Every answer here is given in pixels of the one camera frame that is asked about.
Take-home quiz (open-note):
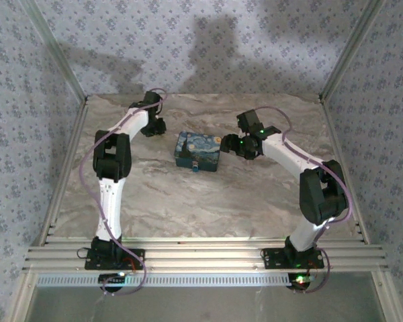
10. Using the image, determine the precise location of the blue starry night tin box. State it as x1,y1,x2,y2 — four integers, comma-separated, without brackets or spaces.
173,131,223,174

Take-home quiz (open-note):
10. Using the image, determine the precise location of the black right controller board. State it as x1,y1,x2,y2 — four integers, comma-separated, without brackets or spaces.
287,272,316,292

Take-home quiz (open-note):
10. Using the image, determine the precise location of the black controller board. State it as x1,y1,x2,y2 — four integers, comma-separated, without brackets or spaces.
287,272,316,292
98,272,128,285

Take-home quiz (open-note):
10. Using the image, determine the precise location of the black left controller board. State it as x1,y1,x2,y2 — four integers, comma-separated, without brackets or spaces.
98,272,128,285

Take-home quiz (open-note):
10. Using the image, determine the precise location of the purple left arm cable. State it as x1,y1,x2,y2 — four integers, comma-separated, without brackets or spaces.
79,87,169,298

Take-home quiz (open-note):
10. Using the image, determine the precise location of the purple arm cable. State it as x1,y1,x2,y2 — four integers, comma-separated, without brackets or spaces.
79,87,169,298
254,106,353,294

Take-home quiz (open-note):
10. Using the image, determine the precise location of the aluminium table side rail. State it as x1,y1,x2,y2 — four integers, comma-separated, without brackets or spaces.
319,99,371,246
33,99,90,246

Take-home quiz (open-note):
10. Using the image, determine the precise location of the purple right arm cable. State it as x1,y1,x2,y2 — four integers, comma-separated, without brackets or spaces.
254,106,353,294

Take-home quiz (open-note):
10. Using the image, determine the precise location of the aluminium extrusion mounting rail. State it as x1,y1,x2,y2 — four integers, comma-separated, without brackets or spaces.
21,244,389,273

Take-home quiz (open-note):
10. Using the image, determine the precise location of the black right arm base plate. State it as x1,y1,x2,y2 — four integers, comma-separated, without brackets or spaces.
261,247,325,270

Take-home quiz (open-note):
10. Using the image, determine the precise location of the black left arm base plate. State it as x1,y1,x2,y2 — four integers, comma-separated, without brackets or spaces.
84,248,146,270

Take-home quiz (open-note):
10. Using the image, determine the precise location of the aluminium frame post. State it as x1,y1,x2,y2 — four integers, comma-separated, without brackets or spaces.
318,0,389,103
19,0,89,103

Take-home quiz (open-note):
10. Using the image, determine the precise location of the slotted grey cable duct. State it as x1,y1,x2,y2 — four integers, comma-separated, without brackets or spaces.
36,272,299,288

